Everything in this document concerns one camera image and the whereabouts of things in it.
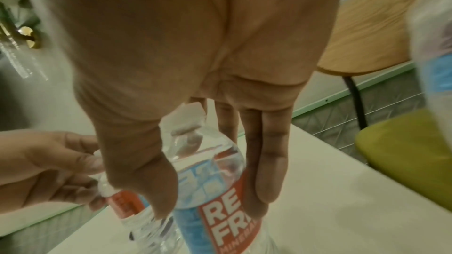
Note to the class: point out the shrink-wrapped pack of water bottles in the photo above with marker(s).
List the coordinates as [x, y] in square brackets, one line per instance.
[423, 24]

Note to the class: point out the person's left hand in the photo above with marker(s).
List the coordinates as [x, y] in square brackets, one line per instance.
[35, 163]

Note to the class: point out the white table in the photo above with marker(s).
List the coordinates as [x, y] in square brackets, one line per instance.
[335, 191]

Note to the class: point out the gold metal fitting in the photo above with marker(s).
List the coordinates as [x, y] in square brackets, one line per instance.
[28, 36]

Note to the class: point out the wooden-backed green seat chair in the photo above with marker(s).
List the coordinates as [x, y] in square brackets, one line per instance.
[370, 38]

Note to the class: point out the person's right hand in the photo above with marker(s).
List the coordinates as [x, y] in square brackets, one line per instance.
[176, 38]

